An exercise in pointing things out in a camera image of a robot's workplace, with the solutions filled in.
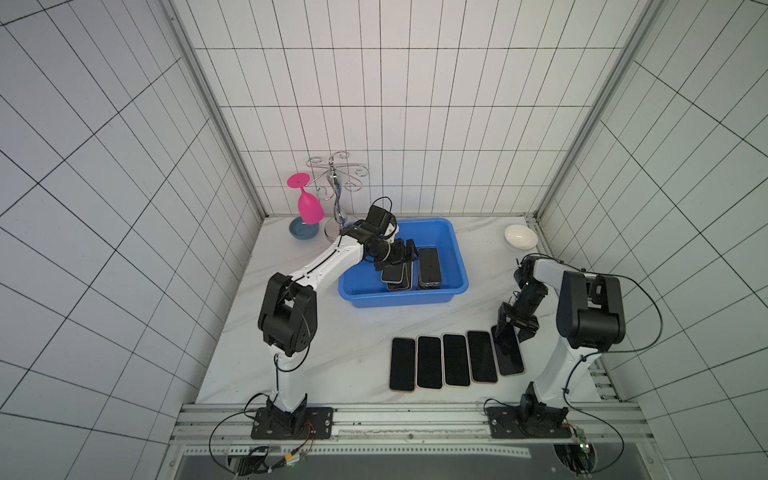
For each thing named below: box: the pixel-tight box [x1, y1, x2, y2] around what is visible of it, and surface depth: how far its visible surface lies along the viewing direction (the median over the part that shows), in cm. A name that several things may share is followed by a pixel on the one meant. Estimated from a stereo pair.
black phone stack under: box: [387, 261, 413, 291], surface depth 97 cm
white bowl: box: [505, 224, 538, 250], surface depth 109 cm
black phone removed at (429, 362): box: [417, 336, 443, 389], surface depth 85 cm
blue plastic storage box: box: [338, 218, 469, 308], surface depth 100 cm
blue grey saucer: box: [289, 216, 319, 240], surface depth 115 cm
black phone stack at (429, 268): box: [417, 248, 442, 289], surface depth 102 cm
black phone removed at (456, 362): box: [442, 334, 471, 386], surface depth 83 cm
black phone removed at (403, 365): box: [389, 337, 416, 392], surface depth 85 cm
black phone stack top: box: [380, 263, 405, 283], surface depth 99 cm
